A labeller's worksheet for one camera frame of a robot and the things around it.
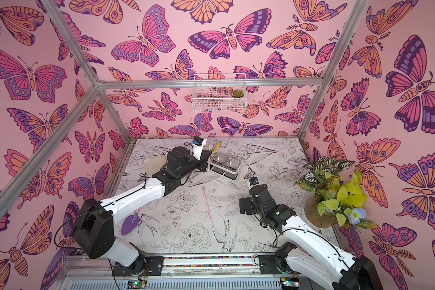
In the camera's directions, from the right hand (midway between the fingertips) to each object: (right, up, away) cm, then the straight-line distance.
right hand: (249, 198), depth 83 cm
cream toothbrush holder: (-9, +13, +20) cm, 26 cm away
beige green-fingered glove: (-53, +14, +24) cm, 60 cm away
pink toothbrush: (-20, -5, +9) cm, 23 cm away
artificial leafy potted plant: (+29, +4, -15) cm, 33 cm away
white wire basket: (-15, +52, +23) cm, 59 cm away
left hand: (-17, +22, -3) cm, 28 cm away
